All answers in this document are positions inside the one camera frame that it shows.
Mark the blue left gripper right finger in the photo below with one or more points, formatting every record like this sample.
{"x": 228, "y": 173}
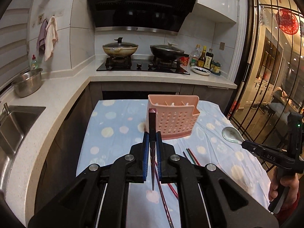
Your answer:
{"x": 159, "y": 147}

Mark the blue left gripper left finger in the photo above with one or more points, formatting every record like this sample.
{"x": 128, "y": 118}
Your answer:
{"x": 145, "y": 145}

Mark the dark red chopstick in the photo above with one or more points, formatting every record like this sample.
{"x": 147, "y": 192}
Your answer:
{"x": 152, "y": 142}

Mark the green chopstick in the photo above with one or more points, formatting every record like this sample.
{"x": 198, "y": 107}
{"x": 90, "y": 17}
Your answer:
{"x": 192, "y": 156}

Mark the bright red chopstick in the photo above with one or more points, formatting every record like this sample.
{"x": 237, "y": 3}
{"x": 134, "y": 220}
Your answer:
{"x": 173, "y": 190}

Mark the pink perforated utensil basket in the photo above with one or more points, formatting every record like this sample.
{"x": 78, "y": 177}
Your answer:
{"x": 176, "y": 115}

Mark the black gas stove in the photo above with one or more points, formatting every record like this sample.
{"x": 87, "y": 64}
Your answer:
{"x": 143, "y": 65}

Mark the white plate with food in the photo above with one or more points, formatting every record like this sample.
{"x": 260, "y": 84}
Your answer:
{"x": 200, "y": 71}

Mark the red instant noodle cup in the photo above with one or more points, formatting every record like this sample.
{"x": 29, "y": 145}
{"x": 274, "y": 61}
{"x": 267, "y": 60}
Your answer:
{"x": 184, "y": 61}

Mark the black wok with lid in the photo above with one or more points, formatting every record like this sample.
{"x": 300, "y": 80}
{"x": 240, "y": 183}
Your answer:
{"x": 166, "y": 51}

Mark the yellow cap sauce bottle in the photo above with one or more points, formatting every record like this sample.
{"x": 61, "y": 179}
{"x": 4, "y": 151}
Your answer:
{"x": 201, "y": 61}

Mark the teal condiment jar set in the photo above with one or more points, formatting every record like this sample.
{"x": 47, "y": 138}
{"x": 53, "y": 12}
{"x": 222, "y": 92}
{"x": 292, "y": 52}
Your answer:
{"x": 215, "y": 68}

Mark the clear oil bottle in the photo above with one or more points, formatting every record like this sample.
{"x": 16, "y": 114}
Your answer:
{"x": 195, "y": 55}

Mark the beige wok with lid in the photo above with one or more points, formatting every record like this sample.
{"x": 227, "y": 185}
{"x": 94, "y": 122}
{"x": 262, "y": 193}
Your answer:
{"x": 120, "y": 49}

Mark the dark soy sauce bottle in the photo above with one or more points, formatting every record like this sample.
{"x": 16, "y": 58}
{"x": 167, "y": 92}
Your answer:
{"x": 208, "y": 59}

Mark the stainless steel bowl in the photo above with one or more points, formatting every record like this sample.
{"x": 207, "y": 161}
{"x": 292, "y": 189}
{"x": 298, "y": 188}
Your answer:
{"x": 28, "y": 82}

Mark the black range hood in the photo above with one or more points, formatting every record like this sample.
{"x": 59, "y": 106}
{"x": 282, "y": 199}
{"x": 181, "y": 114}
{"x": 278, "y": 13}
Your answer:
{"x": 158, "y": 16}

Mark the stainless steel sink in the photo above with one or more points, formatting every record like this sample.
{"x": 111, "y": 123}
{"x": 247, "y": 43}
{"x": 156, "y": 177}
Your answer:
{"x": 12, "y": 133}

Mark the green dish soap bottle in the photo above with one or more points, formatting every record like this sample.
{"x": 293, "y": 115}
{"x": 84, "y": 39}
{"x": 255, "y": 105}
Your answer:
{"x": 34, "y": 63}

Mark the red paper window decoration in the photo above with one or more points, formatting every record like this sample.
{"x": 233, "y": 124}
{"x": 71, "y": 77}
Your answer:
{"x": 287, "y": 21}

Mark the white hanging towel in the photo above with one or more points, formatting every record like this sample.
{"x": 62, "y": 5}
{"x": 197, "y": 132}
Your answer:
{"x": 51, "y": 38}

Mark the purple hanging cloth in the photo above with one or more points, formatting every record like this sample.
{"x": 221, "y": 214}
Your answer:
{"x": 41, "y": 38}

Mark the sink faucet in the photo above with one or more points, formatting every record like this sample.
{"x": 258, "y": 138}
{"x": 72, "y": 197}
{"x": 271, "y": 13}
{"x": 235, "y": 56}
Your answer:
{"x": 5, "y": 113}

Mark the wall power outlet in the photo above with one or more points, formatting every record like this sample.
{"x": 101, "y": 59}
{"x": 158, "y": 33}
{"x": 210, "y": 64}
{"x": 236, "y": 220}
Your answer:
{"x": 222, "y": 46}

